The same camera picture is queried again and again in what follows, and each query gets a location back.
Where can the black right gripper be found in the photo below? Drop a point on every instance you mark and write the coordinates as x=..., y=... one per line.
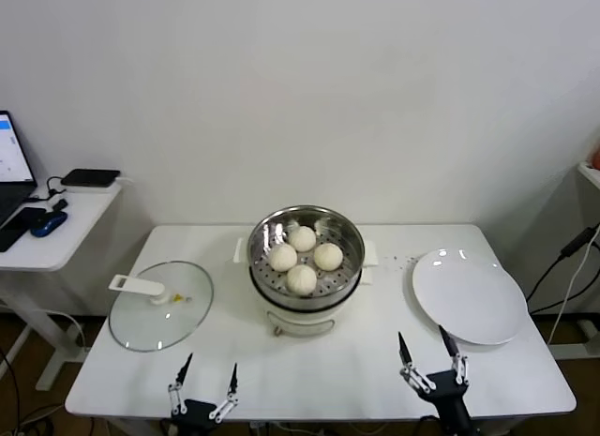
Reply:
x=445, y=394

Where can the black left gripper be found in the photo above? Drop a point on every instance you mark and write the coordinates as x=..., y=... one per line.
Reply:
x=197, y=415

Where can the white steamed baozi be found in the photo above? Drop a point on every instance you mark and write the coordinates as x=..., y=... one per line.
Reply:
x=327, y=256
x=301, y=280
x=302, y=238
x=283, y=258

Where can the perforated steel steamer basket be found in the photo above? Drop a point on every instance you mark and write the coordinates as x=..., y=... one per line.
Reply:
x=349, y=248

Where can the white round plate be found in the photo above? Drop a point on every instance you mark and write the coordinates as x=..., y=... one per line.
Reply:
x=469, y=295

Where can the white electric cooking pot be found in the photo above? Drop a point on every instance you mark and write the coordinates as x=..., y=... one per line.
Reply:
x=300, y=321

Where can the white side table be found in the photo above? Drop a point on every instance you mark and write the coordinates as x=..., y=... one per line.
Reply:
x=70, y=239

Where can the blue computer mouse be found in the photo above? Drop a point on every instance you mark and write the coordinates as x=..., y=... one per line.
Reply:
x=47, y=223

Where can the small black adapter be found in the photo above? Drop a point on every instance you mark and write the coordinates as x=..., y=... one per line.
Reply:
x=59, y=203

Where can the black flat box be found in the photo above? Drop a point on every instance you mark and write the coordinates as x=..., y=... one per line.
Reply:
x=90, y=175

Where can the black smartphone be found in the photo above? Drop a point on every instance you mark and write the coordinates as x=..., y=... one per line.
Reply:
x=19, y=225

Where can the orange object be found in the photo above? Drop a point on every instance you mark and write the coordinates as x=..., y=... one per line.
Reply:
x=596, y=158

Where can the black laptop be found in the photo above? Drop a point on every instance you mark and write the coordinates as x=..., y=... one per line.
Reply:
x=11, y=150

